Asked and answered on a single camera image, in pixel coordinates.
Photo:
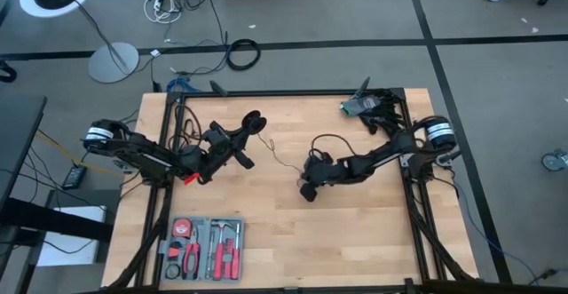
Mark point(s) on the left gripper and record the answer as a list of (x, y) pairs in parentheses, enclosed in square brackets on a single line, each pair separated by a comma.
[(213, 161)]

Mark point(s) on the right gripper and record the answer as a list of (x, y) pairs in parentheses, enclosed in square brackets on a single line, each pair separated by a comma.
[(326, 172)]

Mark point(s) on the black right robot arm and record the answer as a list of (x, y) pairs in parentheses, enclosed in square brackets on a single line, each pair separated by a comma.
[(381, 156)]

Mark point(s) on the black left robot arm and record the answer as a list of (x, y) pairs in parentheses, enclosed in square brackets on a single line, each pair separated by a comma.
[(142, 152)]

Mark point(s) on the green circuit board device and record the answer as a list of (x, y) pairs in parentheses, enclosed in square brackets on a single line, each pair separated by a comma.
[(359, 106)]

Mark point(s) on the grey plastic tool case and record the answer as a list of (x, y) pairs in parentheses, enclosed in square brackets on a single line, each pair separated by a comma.
[(205, 227)]

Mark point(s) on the black work glove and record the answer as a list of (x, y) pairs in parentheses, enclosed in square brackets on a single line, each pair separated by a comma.
[(390, 107)]

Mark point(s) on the red bit holder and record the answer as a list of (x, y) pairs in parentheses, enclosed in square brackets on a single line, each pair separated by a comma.
[(228, 250)]

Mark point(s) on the red tape measure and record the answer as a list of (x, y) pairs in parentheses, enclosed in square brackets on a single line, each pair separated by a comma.
[(182, 228)]

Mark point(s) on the thin grey screwdriver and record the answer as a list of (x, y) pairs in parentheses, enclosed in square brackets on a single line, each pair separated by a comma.
[(209, 258)]

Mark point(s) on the red black utility knife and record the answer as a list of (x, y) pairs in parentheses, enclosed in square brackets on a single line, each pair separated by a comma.
[(174, 251)]

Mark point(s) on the white power strip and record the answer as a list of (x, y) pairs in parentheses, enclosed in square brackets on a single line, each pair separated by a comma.
[(158, 2)]

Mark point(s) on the black power adapter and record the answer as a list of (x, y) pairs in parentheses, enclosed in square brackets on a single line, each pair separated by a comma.
[(74, 177)]

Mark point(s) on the white box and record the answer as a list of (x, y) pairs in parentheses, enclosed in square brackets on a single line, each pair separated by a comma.
[(66, 251)]

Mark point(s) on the black desk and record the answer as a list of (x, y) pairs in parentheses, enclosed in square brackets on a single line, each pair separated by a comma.
[(18, 143)]

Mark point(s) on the grey caster wheel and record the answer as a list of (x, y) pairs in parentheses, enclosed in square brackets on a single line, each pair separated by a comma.
[(552, 161)]

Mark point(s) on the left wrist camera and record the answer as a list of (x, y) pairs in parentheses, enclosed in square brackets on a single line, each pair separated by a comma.
[(224, 137)]

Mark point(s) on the black frame bracket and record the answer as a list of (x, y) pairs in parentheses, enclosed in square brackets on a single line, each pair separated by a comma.
[(361, 89), (218, 88)]

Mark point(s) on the black aluminium table frame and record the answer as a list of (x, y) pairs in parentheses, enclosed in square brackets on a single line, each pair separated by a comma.
[(288, 93)]

